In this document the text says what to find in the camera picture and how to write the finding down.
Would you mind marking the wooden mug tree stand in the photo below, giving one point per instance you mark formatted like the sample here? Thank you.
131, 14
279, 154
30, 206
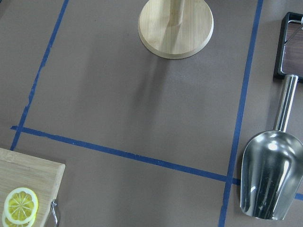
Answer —
175, 29

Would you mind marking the steel scoop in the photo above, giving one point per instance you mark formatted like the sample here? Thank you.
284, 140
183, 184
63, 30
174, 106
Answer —
272, 165

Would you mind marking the bamboo cutting board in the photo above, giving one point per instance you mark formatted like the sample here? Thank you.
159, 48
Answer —
40, 175

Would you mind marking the black framed tray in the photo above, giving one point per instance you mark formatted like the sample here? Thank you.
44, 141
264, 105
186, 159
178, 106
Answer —
289, 57

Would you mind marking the lemon slice top pair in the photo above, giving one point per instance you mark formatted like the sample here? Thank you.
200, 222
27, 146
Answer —
21, 205

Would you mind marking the lemon slice under pair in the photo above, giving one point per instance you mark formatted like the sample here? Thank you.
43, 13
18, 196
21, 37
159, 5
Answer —
7, 223

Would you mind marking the metal board handle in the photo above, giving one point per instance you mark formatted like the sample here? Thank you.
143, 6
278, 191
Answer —
53, 207

